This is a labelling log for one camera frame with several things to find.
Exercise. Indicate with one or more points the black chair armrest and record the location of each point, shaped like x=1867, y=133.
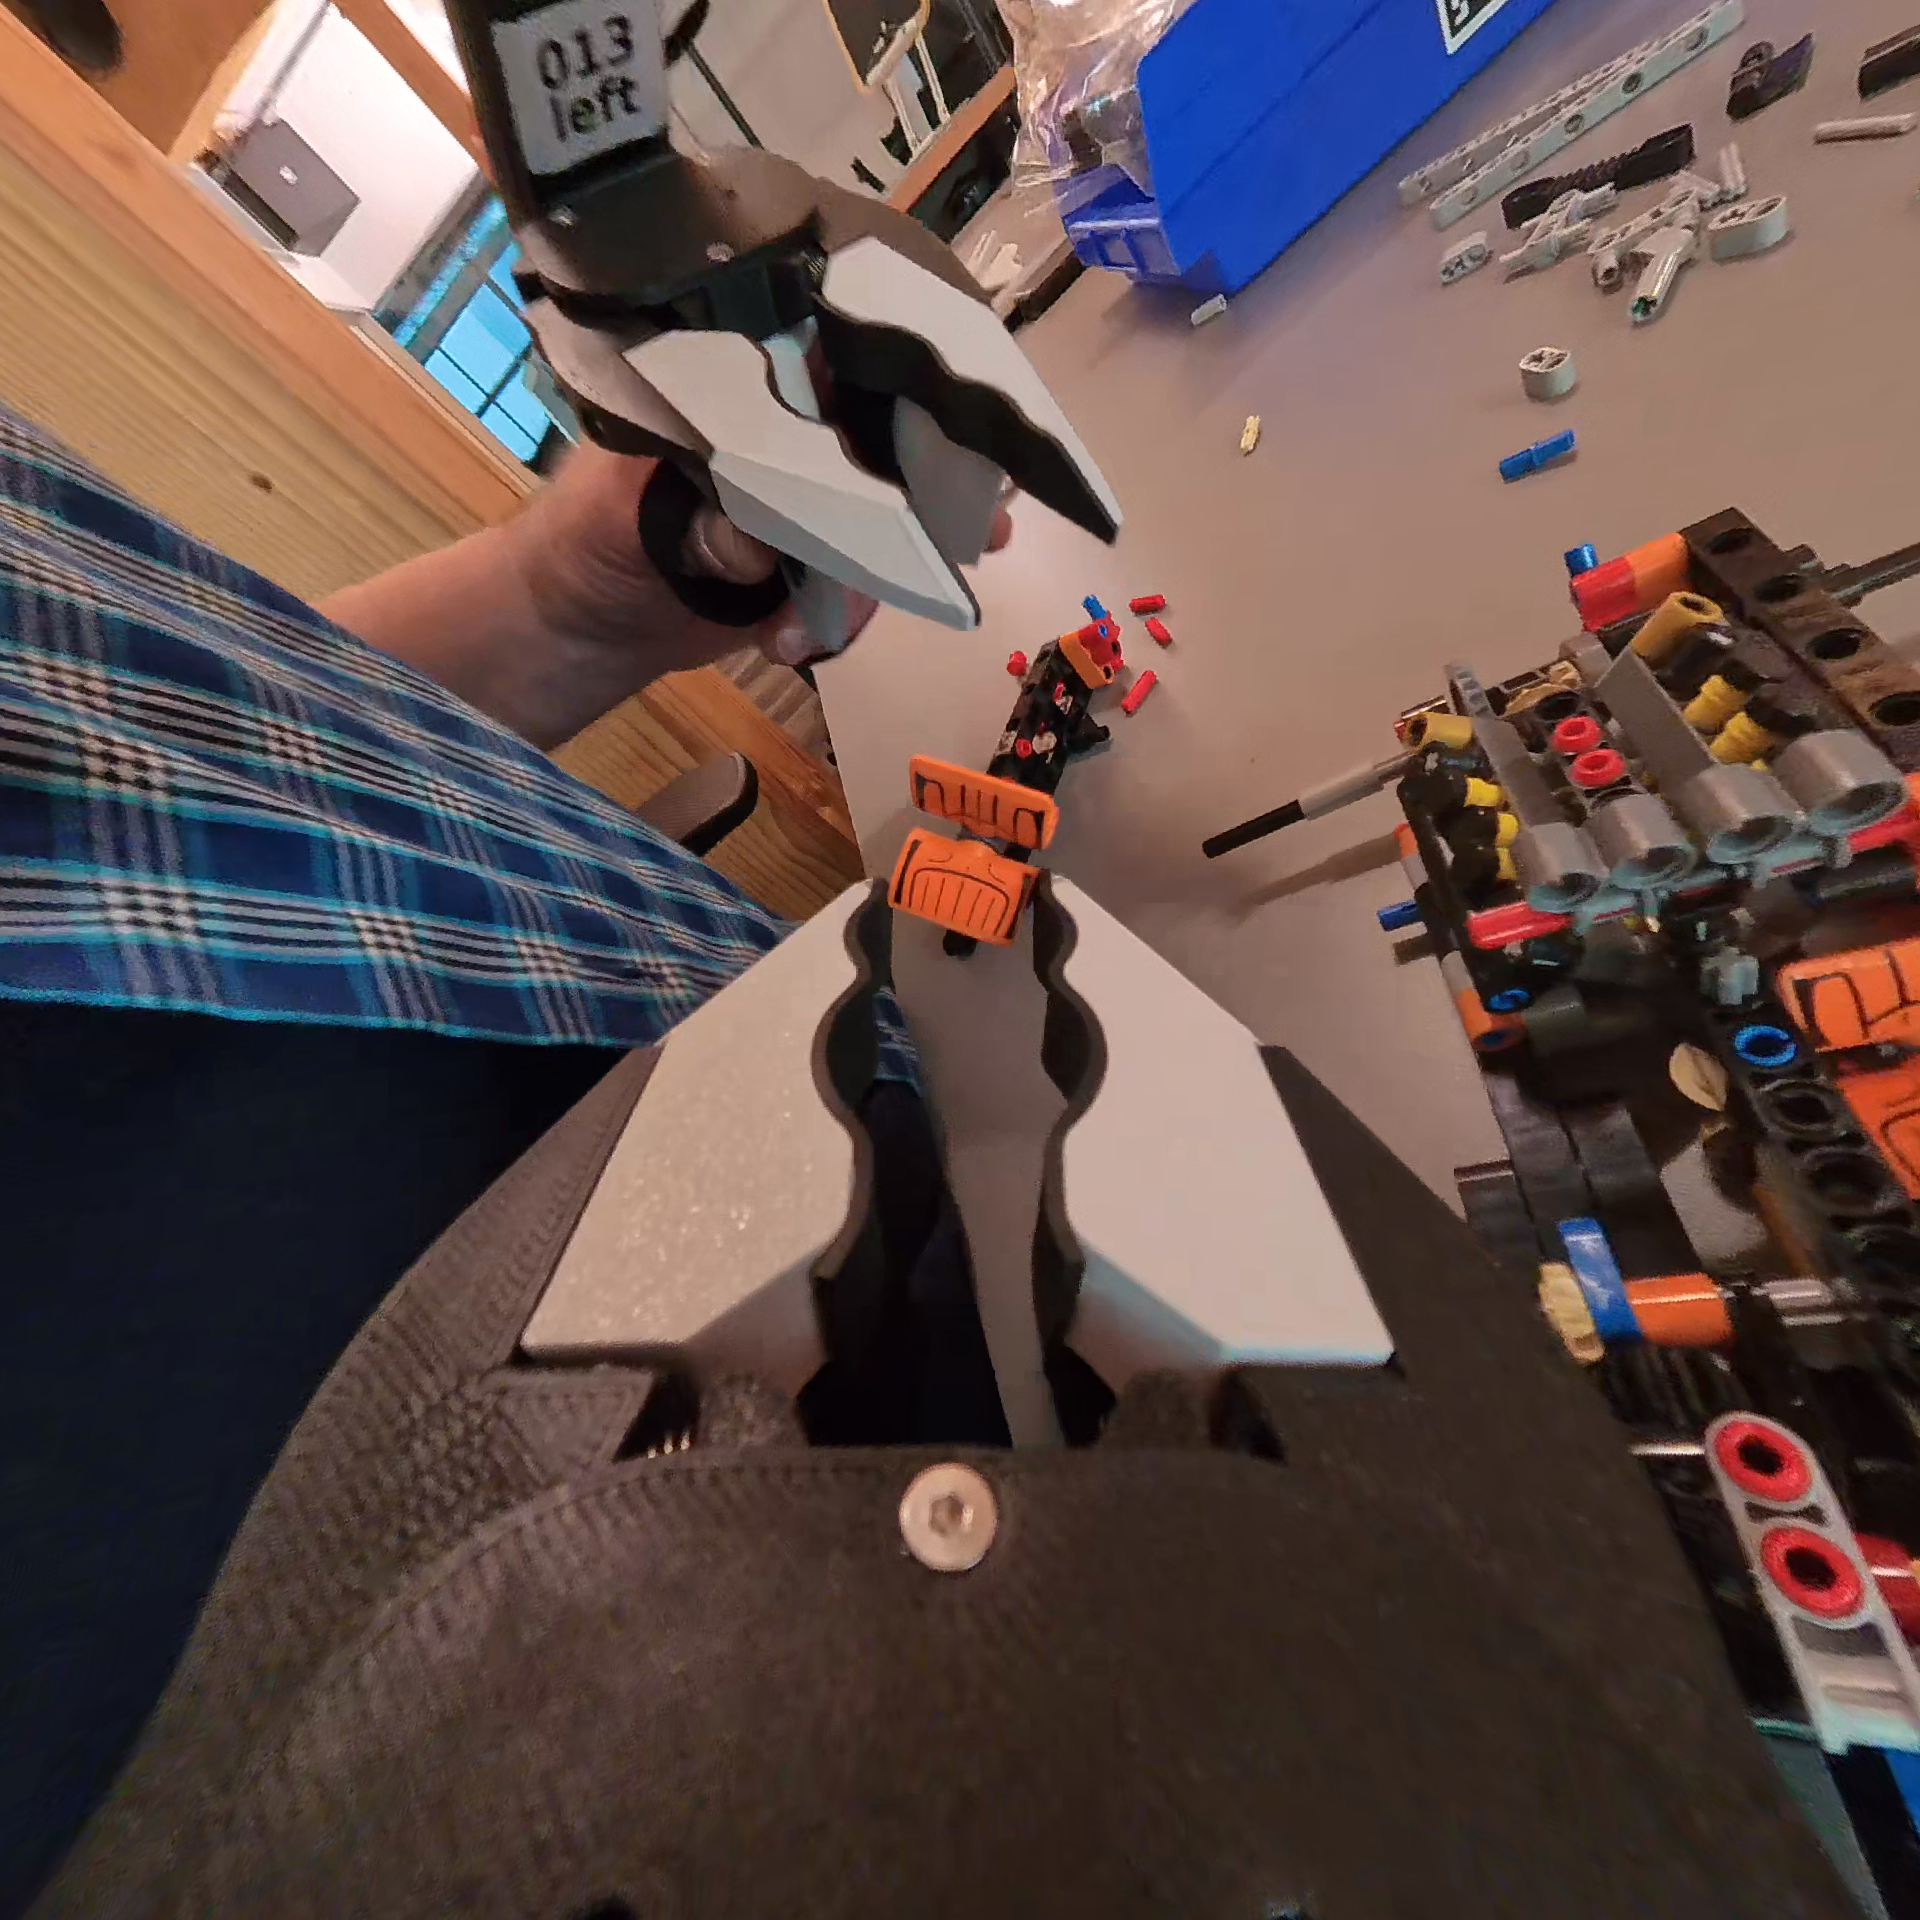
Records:
x=706, y=804

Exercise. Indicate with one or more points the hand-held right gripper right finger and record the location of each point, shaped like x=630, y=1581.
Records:
x=1201, y=1200

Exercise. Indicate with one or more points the dark navy trousers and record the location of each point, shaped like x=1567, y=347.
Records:
x=226, y=1276

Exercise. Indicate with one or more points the black curved lego piece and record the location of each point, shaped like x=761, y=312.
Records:
x=1643, y=155

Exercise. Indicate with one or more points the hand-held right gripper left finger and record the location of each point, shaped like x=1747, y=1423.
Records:
x=706, y=1186

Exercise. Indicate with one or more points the long light grey lego beam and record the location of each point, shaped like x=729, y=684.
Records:
x=1577, y=99

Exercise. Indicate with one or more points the light grey lego connector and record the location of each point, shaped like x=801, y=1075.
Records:
x=1548, y=375
x=1747, y=226

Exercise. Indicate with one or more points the small orange lego panel assembly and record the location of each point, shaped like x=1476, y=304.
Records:
x=962, y=885

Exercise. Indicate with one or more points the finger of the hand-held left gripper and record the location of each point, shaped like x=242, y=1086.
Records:
x=811, y=511
x=962, y=330

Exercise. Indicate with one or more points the pile of dark lego parts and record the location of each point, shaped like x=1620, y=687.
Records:
x=1770, y=84

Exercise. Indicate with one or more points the person's left hand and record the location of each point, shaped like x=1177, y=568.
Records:
x=601, y=586

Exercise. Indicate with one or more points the clear plastic bags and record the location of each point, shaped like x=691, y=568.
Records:
x=1067, y=91

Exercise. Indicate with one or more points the blue plastic storage box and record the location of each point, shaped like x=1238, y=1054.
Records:
x=1277, y=120

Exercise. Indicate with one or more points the person's left forearm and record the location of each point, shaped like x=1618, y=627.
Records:
x=436, y=630

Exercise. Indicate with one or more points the large lego car chassis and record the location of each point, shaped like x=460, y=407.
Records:
x=1651, y=839

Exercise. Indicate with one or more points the scattered red lego pins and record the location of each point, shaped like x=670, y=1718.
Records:
x=1139, y=691

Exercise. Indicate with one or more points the long blue lego pin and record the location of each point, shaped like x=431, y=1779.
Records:
x=1540, y=456

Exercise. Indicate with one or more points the black lego beam assembly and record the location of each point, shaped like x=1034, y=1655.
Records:
x=1036, y=734

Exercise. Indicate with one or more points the chair with wooden back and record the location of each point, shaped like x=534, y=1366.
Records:
x=870, y=38

